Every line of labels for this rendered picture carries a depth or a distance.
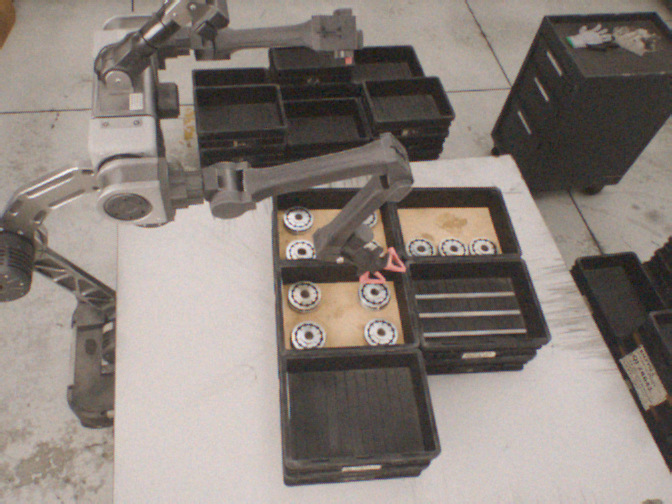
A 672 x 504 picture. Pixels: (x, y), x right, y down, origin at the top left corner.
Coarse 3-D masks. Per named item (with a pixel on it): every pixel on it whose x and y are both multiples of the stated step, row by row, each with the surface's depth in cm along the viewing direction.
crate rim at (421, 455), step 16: (320, 352) 161; (336, 352) 161; (352, 352) 162; (368, 352) 162; (384, 352) 163; (400, 352) 163; (416, 352) 164; (288, 400) 152; (288, 416) 150; (432, 416) 154; (288, 432) 148; (432, 432) 151; (288, 448) 145; (288, 464) 143; (304, 464) 143; (320, 464) 144; (336, 464) 145; (352, 464) 146
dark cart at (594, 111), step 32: (544, 32) 276; (576, 32) 275; (608, 32) 278; (544, 64) 282; (576, 64) 255; (608, 64) 264; (640, 64) 266; (512, 96) 311; (544, 96) 281; (576, 96) 259; (608, 96) 264; (640, 96) 268; (512, 128) 316; (544, 128) 287; (576, 128) 278; (608, 128) 282; (640, 128) 287; (544, 160) 294; (576, 160) 299; (608, 160) 304
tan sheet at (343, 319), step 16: (288, 288) 183; (320, 288) 185; (336, 288) 185; (352, 288) 186; (288, 304) 180; (320, 304) 181; (336, 304) 182; (352, 304) 182; (288, 320) 177; (304, 320) 177; (320, 320) 178; (336, 320) 179; (352, 320) 179; (368, 320) 180; (400, 320) 181; (288, 336) 174; (336, 336) 175; (352, 336) 176; (400, 336) 178
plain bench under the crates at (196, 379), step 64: (512, 192) 235; (128, 256) 199; (192, 256) 202; (256, 256) 205; (128, 320) 186; (192, 320) 188; (256, 320) 190; (576, 320) 203; (128, 384) 174; (192, 384) 176; (256, 384) 178; (448, 384) 184; (512, 384) 186; (576, 384) 189; (128, 448) 163; (192, 448) 165; (256, 448) 167; (448, 448) 172; (512, 448) 174; (576, 448) 176; (640, 448) 179
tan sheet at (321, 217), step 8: (280, 216) 199; (320, 216) 201; (328, 216) 202; (280, 224) 197; (320, 224) 199; (280, 232) 196; (288, 232) 196; (312, 232) 197; (376, 232) 200; (280, 240) 194; (288, 240) 194; (296, 240) 194; (304, 240) 195; (312, 240) 195; (376, 240) 198; (384, 240) 198; (280, 248) 192; (384, 248) 196; (280, 256) 190
